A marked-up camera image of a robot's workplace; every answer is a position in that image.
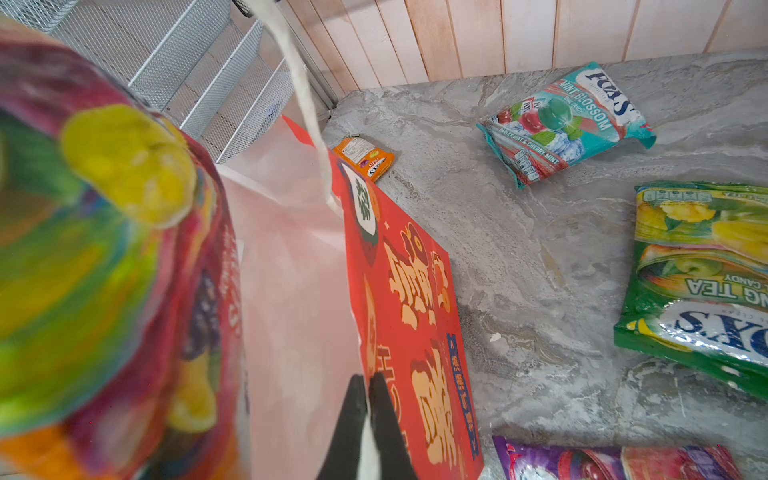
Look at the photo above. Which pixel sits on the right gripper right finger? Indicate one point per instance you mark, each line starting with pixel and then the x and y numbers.
pixel 394 460

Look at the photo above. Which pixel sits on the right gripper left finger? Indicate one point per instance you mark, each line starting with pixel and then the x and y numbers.
pixel 343 456

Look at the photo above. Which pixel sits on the red paper bag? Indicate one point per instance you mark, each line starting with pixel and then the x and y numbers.
pixel 337 280

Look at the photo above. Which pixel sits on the orange candy bag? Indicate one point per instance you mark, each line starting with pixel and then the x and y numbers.
pixel 365 157
pixel 121 342

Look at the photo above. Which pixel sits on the purple berry candy bag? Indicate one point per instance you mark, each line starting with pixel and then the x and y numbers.
pixel 523 461

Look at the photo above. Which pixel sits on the orange candy bag back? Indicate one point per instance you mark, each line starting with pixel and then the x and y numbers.
pixel 365 157

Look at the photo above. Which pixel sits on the green spring tea candy bag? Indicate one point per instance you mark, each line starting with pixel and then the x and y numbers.
pixel 697 291

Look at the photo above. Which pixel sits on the teal mint candy bag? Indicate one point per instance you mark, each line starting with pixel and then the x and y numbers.
pixel 575 118

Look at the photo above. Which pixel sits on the white wire mesh shelf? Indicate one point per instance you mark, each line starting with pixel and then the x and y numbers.
pixel 198 63

